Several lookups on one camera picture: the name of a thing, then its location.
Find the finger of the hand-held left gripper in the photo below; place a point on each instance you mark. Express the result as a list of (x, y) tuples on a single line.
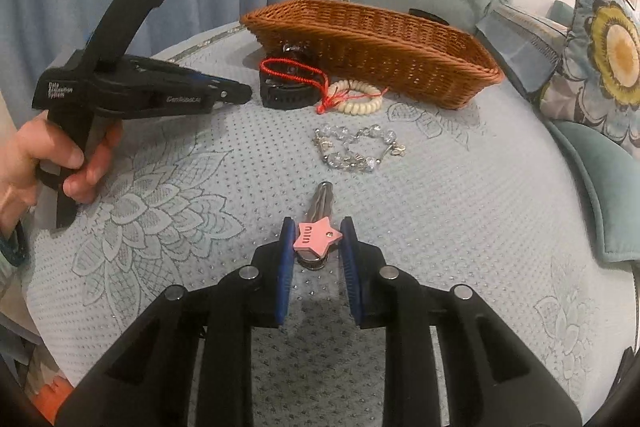
[(170, 69), (230, 93)]

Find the orange patterned cloth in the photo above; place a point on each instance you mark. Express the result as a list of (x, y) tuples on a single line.
[(50, 397)]

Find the black wristwatch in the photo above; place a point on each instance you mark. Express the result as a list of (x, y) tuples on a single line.
[(285, 97)]

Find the brown wicker basket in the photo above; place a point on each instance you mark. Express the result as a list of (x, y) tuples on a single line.
[(400, 57)]

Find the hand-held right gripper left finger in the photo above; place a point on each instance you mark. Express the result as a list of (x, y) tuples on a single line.
[(285, 277)]

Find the blue striped cushion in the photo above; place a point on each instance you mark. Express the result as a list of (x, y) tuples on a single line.
[(520, 52)]

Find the pink star hair clip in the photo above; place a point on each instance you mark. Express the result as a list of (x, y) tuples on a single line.
[(315, 237)]

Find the large flower print pillow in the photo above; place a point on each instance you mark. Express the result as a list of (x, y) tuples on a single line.
[(610, 42)]

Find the person's left hand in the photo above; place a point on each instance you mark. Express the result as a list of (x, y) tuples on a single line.
[(25, 167)]

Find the plain teal pillow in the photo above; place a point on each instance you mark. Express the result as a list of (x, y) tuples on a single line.
[(610, 177)]

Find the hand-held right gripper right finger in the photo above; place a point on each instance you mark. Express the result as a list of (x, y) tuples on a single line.
[(350, 277)]

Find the teal sofa backrest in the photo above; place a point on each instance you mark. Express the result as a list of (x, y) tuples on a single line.
[(560, 11)]

